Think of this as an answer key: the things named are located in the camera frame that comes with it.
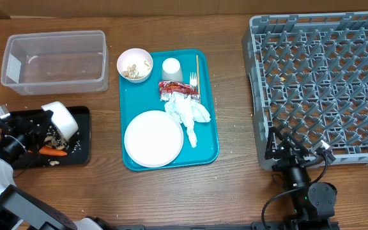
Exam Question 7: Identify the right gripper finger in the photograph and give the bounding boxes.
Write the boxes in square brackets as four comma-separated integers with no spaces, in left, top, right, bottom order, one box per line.
[284,132,310,157]
[264,126,278,158]

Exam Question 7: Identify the white bowl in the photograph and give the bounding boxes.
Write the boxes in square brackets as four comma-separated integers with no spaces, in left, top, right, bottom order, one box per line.
[42,102,79,141]

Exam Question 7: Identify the orange carrot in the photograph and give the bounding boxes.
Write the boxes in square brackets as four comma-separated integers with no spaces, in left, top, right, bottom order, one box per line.
[38,146,67,157]

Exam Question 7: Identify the white napkin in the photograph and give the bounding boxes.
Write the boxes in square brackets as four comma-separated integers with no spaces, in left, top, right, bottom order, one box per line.
[164,92,211,148]

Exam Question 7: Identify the white plastic fork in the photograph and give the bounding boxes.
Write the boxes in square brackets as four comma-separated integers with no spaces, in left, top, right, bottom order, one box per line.
[189,72,197,87]

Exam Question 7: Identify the peanuts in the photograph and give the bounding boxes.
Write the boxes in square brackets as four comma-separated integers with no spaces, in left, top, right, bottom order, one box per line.
[122,60,152,79]

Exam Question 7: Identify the pink bowl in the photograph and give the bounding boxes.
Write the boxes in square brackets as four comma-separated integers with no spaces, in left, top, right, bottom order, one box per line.
[117,48,153,83]

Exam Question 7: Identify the wooden chopstick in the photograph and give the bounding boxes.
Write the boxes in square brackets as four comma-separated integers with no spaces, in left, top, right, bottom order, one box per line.
[196,55,201,103]

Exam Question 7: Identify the red snack wrapper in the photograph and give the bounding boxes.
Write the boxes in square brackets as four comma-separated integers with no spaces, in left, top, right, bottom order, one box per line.
[158,80,201,102]

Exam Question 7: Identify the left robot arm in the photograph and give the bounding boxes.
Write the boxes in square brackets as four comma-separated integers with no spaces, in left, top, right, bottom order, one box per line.
[0,111,108,230]

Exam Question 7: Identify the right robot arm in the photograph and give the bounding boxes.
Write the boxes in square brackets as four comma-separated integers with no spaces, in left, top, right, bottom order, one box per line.
[261,127,339,230]

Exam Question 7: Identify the grey dishwasher rack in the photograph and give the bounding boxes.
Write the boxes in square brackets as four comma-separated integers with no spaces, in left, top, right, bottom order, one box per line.
[242,11,368,170]

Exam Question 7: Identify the black plastic tray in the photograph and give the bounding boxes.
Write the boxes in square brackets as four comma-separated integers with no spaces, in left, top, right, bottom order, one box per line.
[13,106,91,169]

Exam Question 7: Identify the clear plastic bin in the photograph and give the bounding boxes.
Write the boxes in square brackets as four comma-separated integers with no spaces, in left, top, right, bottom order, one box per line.
[1,30,109,96]

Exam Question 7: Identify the teal serving tray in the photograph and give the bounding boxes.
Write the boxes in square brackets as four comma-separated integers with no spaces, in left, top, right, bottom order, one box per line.
[119,49,220,169]

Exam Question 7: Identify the pink round plate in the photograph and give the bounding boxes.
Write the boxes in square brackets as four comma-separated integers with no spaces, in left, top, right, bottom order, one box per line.
[124,111,184,168]

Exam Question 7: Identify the white upturned cup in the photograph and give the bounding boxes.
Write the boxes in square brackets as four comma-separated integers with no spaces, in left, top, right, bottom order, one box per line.
[162,57,183,82]

